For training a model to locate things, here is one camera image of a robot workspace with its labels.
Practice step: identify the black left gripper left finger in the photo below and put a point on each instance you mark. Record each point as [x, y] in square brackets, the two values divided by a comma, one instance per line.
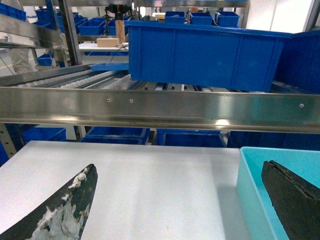
[63, 215]

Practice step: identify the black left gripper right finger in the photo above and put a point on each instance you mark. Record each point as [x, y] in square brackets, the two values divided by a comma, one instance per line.
[295, 200]

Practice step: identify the light teal plastic bin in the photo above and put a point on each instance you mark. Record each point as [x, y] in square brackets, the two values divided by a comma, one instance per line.
[261, 218]

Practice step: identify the stainless steel roller shelf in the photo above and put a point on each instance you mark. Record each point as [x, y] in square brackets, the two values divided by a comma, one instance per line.
[226, 111]

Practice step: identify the blue bin right edge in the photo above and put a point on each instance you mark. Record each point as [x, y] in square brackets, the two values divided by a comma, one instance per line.
[299, 63]

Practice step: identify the large blue plastic bin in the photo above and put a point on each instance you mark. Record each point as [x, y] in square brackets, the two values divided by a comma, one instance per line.
[204, 55]

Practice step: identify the person in beige clothes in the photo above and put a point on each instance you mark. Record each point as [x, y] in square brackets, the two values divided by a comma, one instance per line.
[19, 56]

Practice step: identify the cardboard box on table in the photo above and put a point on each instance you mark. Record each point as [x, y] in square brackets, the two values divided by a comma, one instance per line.
[107, 42]

